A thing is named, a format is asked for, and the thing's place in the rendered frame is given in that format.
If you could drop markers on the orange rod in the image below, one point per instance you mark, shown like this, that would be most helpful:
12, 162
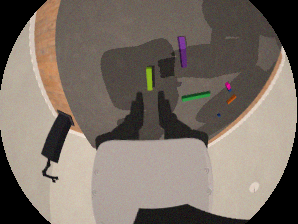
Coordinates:
231, 99

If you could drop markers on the purple rod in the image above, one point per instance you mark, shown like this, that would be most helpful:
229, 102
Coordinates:
182, 50

